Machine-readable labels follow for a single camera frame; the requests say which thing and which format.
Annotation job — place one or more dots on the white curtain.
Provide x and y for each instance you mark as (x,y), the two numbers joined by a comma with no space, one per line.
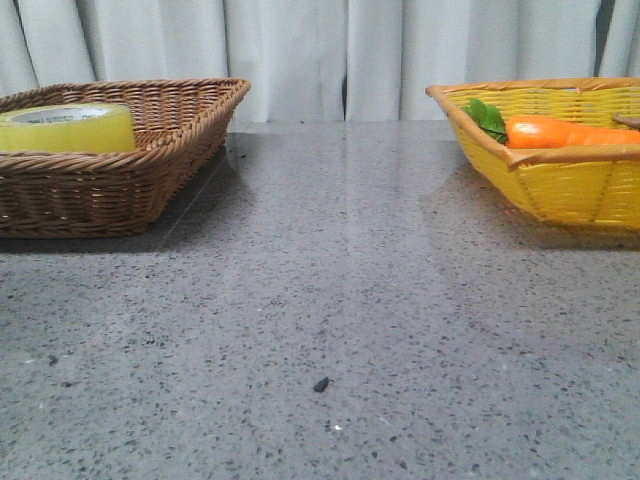
(318,60)

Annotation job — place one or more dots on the yellow tape roll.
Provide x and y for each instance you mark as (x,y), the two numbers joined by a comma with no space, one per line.
(84,127)

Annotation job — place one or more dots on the brown ginger root toy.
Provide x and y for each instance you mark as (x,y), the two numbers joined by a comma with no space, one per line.
(632,122)

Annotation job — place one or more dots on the small black debris piece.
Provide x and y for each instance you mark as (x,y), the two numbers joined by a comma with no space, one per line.
(321,385)

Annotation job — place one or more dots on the orange toy carrot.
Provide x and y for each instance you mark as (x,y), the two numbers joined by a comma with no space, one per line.
(542,132)

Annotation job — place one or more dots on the brown wicker basket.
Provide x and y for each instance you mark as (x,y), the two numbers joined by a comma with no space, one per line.
(178,125)

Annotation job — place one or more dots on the yellow wicker basket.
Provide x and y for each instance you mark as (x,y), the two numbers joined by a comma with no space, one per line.
(578,185)

